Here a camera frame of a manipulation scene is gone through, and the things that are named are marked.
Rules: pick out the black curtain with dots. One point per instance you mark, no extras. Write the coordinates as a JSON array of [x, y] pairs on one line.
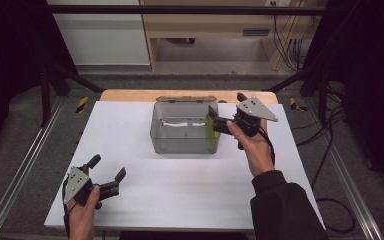
[[363, 66], [10, 66]]

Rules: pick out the black frame strut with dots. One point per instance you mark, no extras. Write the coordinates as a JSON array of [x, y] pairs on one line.
[[310, 78], [63, 78]]

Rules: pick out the wooden table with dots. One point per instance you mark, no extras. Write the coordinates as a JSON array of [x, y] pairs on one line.
[[130, 95]]

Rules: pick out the black horizontal frame bar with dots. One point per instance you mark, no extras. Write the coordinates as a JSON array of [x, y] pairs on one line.
[[180, 10]]

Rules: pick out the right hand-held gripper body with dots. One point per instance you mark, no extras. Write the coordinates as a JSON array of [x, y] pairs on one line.
[[253, 110]]

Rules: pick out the person's right hand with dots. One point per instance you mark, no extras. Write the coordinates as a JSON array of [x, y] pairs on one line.
[[256, 153]]

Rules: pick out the person's left hand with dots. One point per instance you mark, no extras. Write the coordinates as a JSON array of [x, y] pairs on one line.
[[81, 220]]

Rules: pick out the power strip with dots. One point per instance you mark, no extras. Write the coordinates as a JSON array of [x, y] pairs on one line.
[[255, 32]]

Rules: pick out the aluminium floor rail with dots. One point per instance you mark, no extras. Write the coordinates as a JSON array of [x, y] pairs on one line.
[[16, 180], [353, 196]]

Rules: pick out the yellow black floor tape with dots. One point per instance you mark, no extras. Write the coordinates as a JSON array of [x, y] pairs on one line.
[[296, 105], [81, 104]]

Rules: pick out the transparent grey plastic box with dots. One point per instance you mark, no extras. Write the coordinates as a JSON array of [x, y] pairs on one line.
[[176, 141]]

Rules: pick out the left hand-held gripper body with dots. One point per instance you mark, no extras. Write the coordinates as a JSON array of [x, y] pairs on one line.
[[76, 183]]

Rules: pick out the white cabinet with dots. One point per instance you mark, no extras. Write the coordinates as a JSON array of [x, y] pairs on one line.
[[100, 36]]

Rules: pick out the green phone case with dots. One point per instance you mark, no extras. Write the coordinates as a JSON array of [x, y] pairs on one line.
[[210, 135]]

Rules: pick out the wooden desk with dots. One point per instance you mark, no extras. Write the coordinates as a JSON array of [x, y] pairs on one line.
[[213, 23]]

